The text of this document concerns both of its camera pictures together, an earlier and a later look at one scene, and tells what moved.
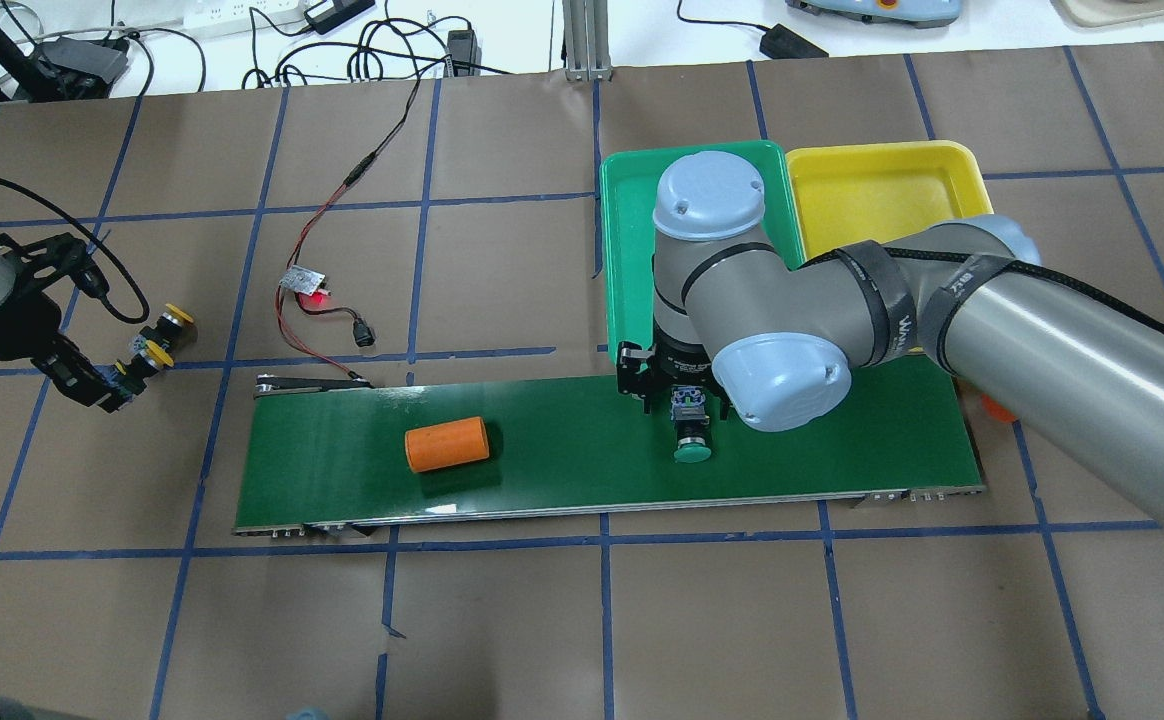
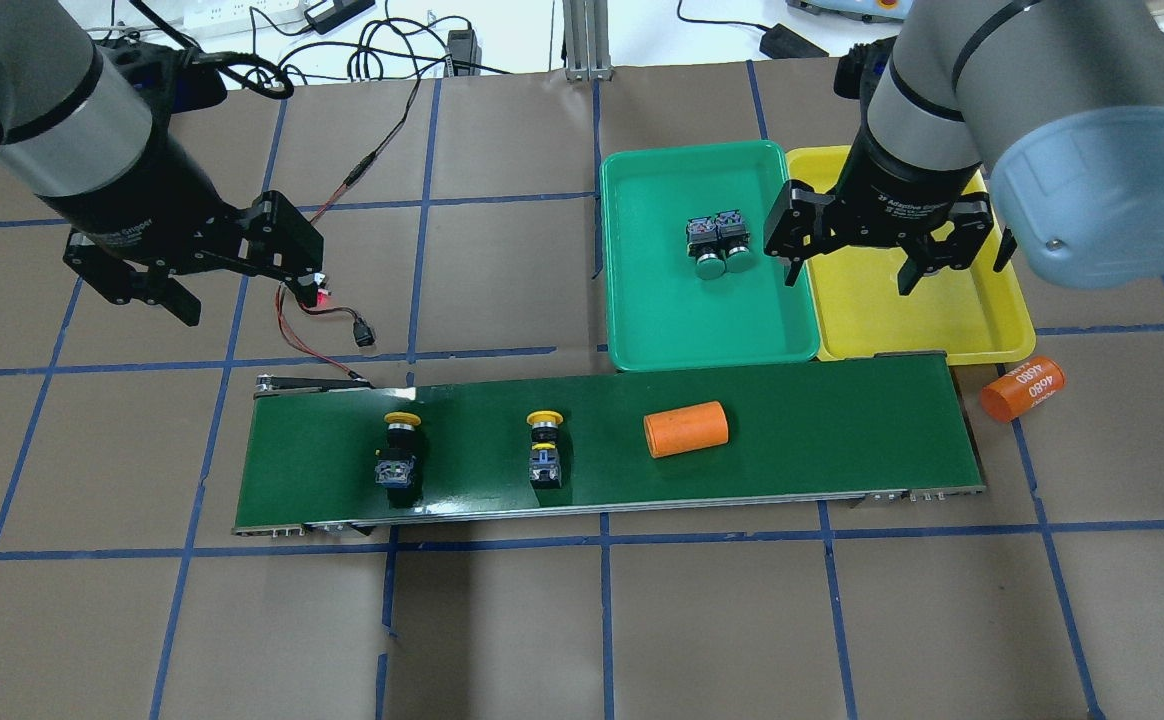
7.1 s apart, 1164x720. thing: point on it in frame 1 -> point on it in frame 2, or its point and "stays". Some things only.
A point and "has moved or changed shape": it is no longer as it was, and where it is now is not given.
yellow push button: (168, 325) -> (545, 469)
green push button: (688, 410) has moved or changed shape
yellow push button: (150, 353) -> (397, 466)
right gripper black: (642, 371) -> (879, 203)
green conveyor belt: (337, 451) stays
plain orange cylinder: (447, 444) -> (687, 429)
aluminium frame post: (586, 25) stays
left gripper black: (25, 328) -> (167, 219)
